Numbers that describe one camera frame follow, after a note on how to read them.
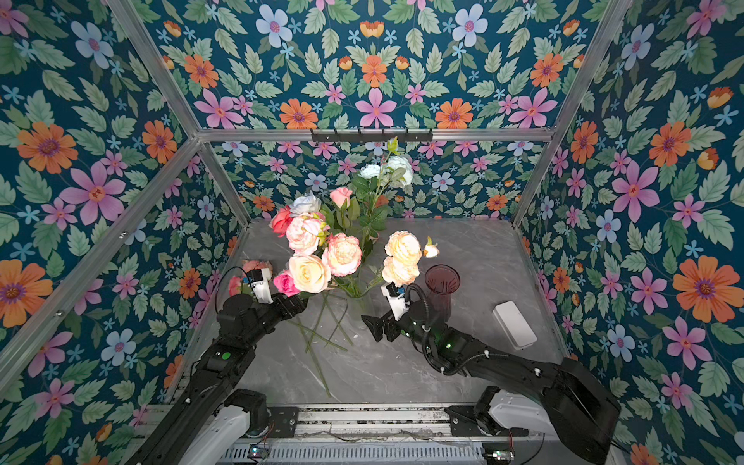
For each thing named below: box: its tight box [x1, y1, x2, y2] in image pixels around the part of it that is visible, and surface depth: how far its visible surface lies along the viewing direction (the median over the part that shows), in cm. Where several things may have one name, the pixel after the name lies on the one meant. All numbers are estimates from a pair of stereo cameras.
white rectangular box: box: [492, 300, 538, 351], surface depth 88 cm
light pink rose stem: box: [329, 186, 353, 234], surface depth 70 cm
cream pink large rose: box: [288, 254, 333, 294], surface depth 52 cm
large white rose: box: [289, 190, 322, 217], surface depth 64 cm
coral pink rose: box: [271, 205, 294, 239], surface depth 65 cm
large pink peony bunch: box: [285, 212, 363, 278], surface depth 51 cm
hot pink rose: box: [273, 270, 301, 298], surface depth 53 cm
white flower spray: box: [350, 136, 414, 234], surface depth 68 cm
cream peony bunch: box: [381, 230, 440, 288], surface depth 57 cm
